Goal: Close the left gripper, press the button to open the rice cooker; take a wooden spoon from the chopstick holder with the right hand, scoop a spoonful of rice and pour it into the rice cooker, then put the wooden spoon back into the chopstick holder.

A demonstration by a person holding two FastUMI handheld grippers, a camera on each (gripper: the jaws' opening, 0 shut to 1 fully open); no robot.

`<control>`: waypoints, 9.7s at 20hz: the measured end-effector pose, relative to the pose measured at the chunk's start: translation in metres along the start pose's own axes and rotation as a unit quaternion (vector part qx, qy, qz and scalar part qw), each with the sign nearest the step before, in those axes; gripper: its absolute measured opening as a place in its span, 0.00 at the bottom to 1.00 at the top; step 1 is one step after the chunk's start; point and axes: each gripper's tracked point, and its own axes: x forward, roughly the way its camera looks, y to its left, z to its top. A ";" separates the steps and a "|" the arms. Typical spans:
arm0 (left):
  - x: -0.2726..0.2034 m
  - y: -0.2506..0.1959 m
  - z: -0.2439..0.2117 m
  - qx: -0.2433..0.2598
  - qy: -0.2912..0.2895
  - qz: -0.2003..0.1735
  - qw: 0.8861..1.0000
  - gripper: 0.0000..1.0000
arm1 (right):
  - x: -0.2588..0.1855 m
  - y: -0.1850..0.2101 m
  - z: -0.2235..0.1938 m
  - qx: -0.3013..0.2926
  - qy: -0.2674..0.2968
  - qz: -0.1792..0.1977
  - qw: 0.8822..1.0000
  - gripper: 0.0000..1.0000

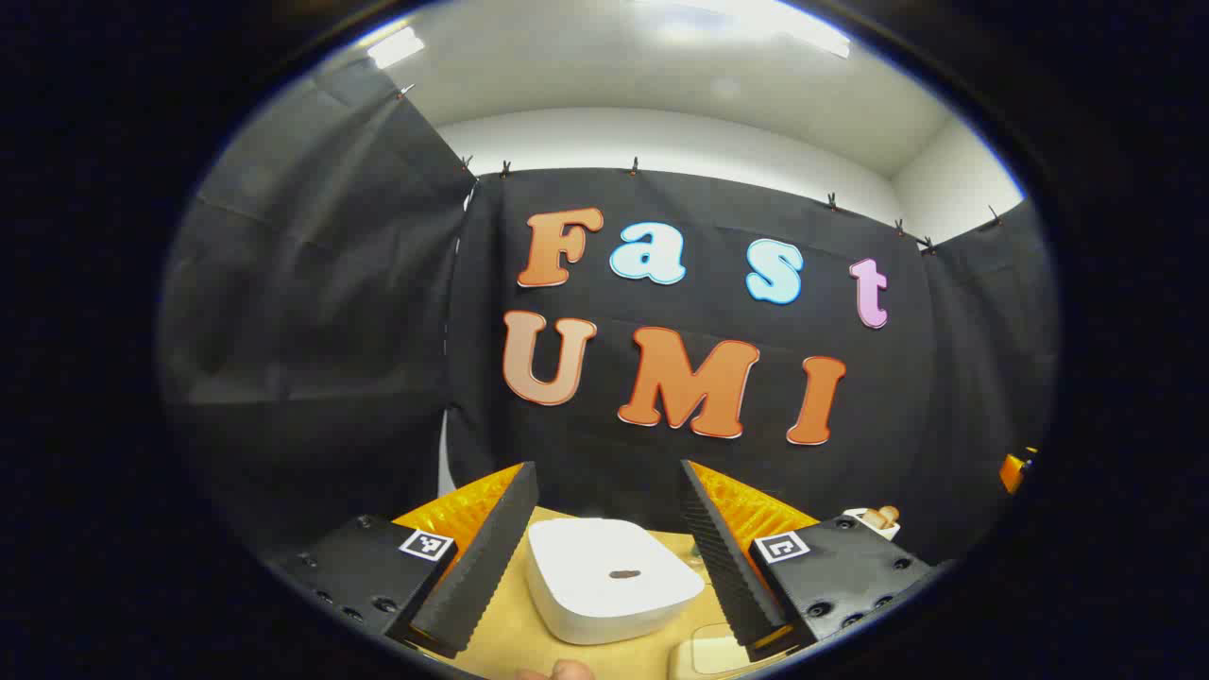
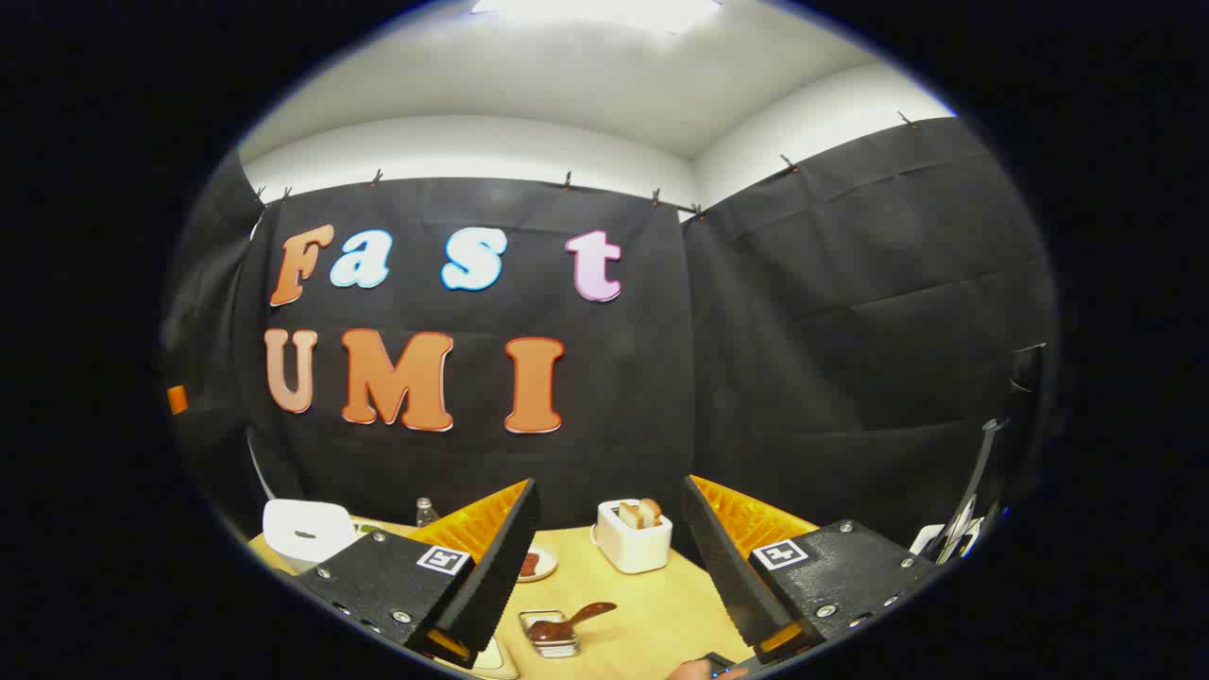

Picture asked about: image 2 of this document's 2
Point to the white flat object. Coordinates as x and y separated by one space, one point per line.
930 540

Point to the white toaster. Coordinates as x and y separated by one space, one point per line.
635 548

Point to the toasted bread slice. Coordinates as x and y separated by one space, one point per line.
629 515
650 511

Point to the ceiling light panel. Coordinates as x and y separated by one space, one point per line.
604 11

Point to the dark wooden spoon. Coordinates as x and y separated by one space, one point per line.
576 619

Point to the dark stand pole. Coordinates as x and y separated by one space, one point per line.
973 482

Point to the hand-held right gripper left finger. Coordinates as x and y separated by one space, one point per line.
501 567

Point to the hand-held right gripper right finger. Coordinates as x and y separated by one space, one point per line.
723 567

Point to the small orange object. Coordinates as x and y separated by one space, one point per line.
178 399

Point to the clear plastic water bottle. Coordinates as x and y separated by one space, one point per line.
426 515

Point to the clear glass tray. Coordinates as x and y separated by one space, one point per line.
493 659

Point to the red meat piece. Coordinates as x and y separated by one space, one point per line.
529 565

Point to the white rice cooker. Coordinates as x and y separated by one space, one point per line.
307 529

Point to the white round plate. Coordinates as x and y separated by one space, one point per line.
545 565

